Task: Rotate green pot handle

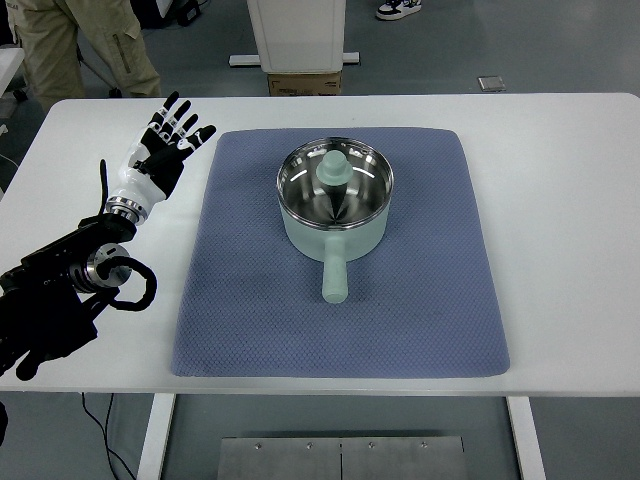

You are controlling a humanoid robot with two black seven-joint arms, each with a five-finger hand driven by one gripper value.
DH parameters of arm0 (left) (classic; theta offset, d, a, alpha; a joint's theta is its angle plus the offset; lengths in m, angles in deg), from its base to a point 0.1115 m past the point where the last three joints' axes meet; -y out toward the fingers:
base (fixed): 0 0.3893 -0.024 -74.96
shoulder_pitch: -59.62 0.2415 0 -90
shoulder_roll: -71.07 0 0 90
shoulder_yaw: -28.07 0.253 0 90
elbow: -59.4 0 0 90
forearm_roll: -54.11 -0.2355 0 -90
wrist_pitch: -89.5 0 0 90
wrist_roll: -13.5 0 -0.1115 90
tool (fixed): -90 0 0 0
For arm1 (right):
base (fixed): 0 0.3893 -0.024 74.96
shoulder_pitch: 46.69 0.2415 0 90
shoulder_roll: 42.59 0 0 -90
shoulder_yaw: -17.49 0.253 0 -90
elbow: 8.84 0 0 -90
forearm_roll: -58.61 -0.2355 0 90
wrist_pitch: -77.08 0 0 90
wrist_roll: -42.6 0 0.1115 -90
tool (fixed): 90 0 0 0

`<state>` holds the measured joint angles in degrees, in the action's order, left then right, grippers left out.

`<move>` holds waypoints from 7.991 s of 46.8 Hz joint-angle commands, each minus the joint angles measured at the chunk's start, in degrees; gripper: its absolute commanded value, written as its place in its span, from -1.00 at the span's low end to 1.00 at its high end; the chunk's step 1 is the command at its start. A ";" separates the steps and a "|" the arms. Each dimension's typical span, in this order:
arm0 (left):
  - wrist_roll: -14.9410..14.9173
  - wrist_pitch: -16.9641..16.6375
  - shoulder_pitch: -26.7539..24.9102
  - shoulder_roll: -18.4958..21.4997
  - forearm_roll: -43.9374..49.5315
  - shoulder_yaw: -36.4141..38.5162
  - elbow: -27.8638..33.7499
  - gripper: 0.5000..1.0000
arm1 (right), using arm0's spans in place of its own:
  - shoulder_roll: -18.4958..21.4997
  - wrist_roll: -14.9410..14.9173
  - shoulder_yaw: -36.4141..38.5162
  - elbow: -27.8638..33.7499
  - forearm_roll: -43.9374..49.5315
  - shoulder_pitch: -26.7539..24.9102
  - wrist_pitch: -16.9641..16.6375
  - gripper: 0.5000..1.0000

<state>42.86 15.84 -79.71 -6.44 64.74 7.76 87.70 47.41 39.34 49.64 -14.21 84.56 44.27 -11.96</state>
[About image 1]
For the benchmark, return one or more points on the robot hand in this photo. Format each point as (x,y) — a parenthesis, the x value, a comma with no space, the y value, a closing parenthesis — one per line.
(135,180)

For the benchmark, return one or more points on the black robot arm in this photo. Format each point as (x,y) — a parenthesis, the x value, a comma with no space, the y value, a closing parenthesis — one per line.
(50,310)

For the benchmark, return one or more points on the person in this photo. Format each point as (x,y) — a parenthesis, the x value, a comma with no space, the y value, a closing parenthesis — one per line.
(50,50)

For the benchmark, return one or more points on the white side table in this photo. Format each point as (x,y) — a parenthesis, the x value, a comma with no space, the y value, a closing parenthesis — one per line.
(9,65)

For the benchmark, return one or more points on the black floor equipment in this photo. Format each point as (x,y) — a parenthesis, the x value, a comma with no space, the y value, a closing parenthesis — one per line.
(190,12)

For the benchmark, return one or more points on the blue quilted mat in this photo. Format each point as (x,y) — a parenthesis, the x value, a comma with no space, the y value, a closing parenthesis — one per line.
(250,325)

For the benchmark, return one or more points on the cardboard box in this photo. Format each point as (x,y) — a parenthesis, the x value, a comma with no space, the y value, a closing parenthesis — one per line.
(300,85)

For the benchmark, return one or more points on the glass lid with green knob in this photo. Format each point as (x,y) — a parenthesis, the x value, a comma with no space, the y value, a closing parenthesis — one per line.
(331,170)

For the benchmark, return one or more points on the white stand with foot bar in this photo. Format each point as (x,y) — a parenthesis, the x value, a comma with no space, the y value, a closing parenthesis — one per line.
(300,35)

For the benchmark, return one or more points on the white table leg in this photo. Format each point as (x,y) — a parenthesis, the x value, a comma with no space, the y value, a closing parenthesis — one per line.
(155,440)
(527,440)

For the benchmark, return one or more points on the person's shoe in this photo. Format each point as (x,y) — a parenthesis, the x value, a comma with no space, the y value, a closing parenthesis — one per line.
(395,9)

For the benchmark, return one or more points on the grey metal plate with screws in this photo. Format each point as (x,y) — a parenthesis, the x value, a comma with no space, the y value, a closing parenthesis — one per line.
(300,460)

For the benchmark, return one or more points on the grey floor socket plate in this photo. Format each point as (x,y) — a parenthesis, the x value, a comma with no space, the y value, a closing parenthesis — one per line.
(491,83)

